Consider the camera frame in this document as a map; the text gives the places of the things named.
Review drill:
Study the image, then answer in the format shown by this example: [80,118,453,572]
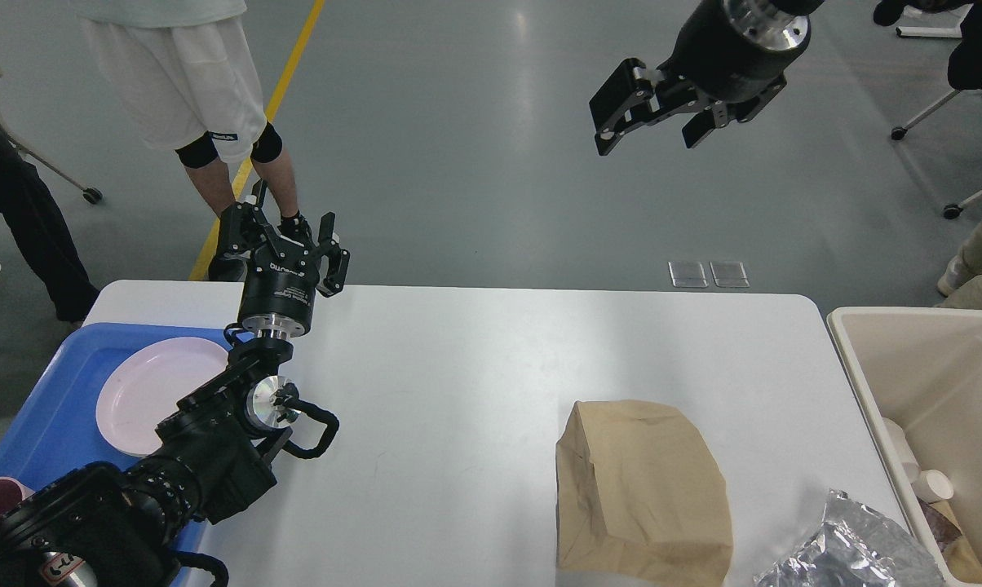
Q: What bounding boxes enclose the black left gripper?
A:
[216,179,351,338]

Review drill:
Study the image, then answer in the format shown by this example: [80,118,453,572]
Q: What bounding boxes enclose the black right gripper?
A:
[589,1,812,157]

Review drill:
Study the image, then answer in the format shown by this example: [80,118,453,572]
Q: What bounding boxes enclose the pink plastic plate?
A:
[95,337,228,457]

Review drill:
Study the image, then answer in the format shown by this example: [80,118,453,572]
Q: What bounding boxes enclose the white paper cup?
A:
[882,417,922,483]

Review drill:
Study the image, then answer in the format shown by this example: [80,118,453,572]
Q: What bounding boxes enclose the brown paper bag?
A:
[555,399,734,586]

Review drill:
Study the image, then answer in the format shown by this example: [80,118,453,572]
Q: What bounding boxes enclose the silver foil bag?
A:
[754,489,944,586]

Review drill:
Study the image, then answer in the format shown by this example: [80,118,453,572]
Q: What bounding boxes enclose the crushed red soda can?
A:
[918,499,963,551]

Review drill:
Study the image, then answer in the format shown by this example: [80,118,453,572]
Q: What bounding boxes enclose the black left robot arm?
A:
[0,181,351,586]

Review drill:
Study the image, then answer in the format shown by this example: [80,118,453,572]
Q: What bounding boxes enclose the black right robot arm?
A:
[589,1,822,157]

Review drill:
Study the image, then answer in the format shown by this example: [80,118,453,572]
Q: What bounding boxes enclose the metal floor plate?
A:
[669,261,708,289]
[710,263,750,289]

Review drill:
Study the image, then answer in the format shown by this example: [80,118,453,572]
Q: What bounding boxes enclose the person in white shorts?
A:
[69,1,312,245]

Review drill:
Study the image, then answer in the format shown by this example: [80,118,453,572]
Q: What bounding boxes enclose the rolling chair base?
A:
[891,0,982,220]

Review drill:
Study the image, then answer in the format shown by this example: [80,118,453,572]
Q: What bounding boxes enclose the blue plastic tray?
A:
[0,323,255,587]

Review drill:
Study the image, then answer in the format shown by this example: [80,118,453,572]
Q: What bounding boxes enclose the person in black at right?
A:
[873,1,982,90]

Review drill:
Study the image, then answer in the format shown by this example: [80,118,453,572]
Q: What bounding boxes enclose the beige plastic bin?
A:
[827,306,982,586]

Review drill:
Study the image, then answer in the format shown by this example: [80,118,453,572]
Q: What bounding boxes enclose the small white cup in bin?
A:
[911,470,954,504]

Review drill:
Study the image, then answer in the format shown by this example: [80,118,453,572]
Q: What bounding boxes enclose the grey office chair frame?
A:
[0,53,104,205]

